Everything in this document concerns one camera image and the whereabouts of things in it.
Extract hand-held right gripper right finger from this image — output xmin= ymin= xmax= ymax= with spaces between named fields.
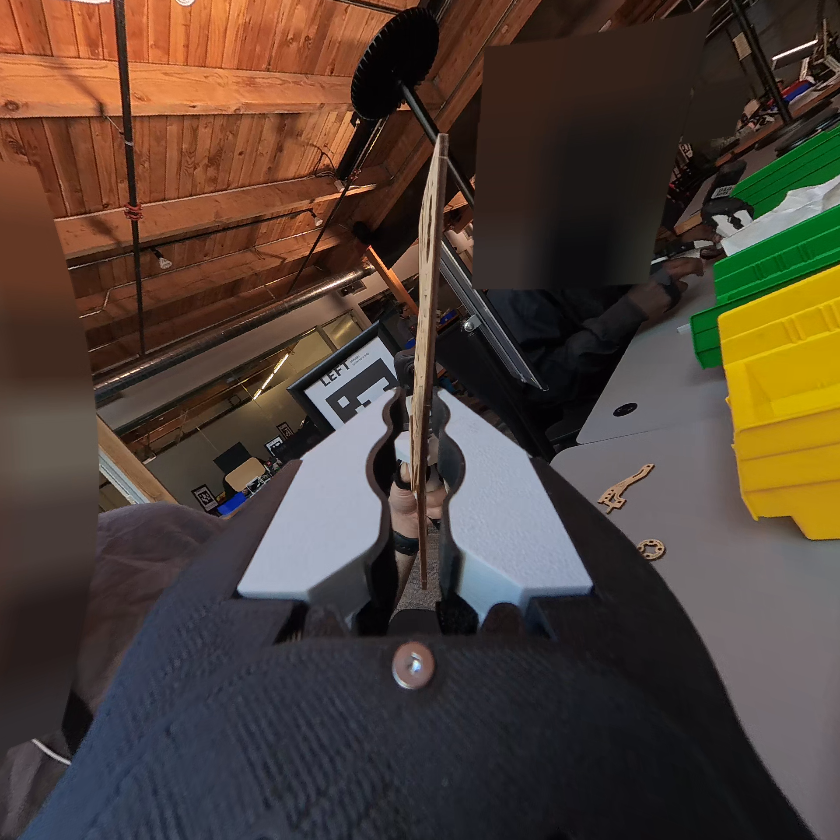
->
xmin=433 ymin=387 xmax=596 ymax=632

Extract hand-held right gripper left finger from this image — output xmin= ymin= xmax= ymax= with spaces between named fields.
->
xmin=235 ymin=387 xmax=399 ymax=632

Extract plywood parts sheet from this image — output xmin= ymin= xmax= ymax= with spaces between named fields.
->
xmin=407 ymin=133 xmax=452 ymax=589

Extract nested yellow plastic bins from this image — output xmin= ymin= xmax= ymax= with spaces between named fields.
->
xmin=717 ymin=264 xmax=840 ymax=541

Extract person's left hand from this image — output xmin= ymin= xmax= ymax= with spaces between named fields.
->
xmin=390 ymin=461 xmax=442 ymax=538

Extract framed marker sign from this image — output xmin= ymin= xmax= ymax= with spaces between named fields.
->
xmin=286 ymin=336 xmax=411 ymax=439

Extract grey metal panel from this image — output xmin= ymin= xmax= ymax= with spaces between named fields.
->
xmin=436 ymin=233 xmax=547 ymax=391

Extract curved wooden part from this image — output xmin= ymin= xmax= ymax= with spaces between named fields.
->
xmin=596 ymin=461 xmax=657 ymax=515

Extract black ceiling pipe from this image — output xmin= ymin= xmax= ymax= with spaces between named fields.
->
xmin=113 ymin=0 xmax=148 ymax=358

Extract green plastic bin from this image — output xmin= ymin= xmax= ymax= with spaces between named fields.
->
xmin=727 ymin=123 xmax=840 ymax=221
xmin=689 ymin=215 xmax=840 ymax=370

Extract white crumpled paper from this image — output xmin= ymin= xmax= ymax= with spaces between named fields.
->
xmin=718 ymin=185 xmax=840 ymax=258

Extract silver ceiling duct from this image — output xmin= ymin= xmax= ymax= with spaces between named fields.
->
xmin=92 ymin=264 xmax=370 ymax=398

